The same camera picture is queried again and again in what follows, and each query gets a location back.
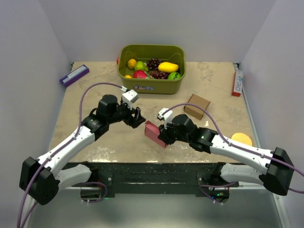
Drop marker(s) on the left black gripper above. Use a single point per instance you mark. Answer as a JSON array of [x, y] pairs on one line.
[[136, 121]]

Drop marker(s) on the brown cardboard box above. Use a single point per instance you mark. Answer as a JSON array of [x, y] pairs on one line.
[[197, 103]]

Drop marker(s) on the green pear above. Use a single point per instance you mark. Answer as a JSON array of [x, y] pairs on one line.
[[140, 66]]

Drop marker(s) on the dark grape bunch front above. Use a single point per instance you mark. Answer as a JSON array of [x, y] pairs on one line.
[[156, 74]]

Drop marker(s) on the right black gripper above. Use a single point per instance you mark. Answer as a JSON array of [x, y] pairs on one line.
[[164, 135]]

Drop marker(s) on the yellow mango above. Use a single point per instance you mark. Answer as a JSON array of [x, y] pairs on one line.
[[168, 67]]

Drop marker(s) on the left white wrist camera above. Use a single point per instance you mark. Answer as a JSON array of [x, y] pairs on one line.
[[130, 96]]

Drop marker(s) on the green lime fruit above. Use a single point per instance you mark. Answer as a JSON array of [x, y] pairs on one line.
[[174, 76]]

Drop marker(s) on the aluminium frame rail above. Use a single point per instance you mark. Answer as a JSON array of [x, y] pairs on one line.
[[268, 209]]

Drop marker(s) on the purple rectangular box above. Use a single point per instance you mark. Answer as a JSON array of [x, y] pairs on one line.
[[74, 75]]

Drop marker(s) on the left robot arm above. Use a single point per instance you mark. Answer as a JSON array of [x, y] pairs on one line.
[[44, 177]]

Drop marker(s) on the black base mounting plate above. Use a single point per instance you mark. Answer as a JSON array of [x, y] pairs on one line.
[[199, 179]]

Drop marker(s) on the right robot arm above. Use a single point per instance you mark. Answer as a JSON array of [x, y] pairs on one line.
[[271, 169]]

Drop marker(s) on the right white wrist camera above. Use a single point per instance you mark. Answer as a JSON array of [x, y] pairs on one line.
[[166, 115]]

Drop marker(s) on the dark grape bunch back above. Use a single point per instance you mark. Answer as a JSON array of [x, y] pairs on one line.
[[153, 64]]

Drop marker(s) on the olive green plastic tub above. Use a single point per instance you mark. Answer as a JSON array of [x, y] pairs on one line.
[[145, 52]]

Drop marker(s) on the pink paper box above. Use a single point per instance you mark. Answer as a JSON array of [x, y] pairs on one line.
[[152, 132]]

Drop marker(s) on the orange round disc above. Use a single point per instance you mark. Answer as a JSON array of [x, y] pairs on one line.
[[242, 138]]

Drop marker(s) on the red white toothpaste box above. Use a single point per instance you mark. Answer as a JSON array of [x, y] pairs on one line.
[[237, 83]]

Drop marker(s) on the dark grape bunch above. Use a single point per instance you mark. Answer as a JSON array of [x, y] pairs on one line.
[[153, 64], [156, 74]]

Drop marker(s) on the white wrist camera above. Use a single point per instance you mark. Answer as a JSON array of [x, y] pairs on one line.
[[130, 96], [166, 115]]

